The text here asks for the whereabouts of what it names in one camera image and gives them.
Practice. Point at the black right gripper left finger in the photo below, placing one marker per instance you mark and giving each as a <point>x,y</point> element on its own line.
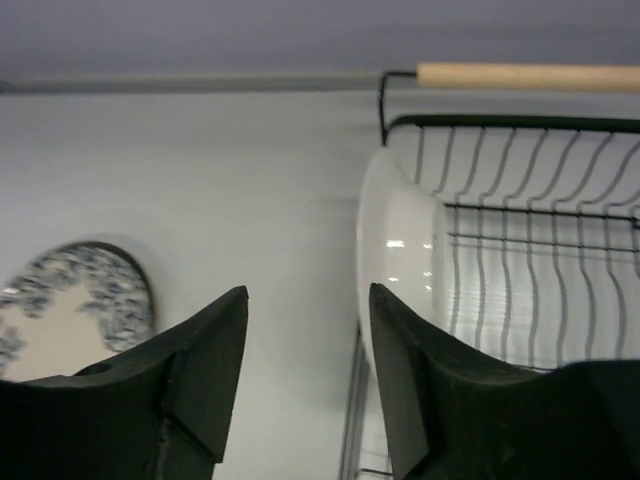
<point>160,410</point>

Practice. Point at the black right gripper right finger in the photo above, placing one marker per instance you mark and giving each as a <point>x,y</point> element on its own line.
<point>453,412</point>

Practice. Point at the blue floral plate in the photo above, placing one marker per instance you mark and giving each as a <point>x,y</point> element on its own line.
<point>71,307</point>

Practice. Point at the white deep plate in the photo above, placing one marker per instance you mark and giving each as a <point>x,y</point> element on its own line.
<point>402,243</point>

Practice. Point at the black wire dish rack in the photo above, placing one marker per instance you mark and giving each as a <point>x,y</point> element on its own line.
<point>543,225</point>

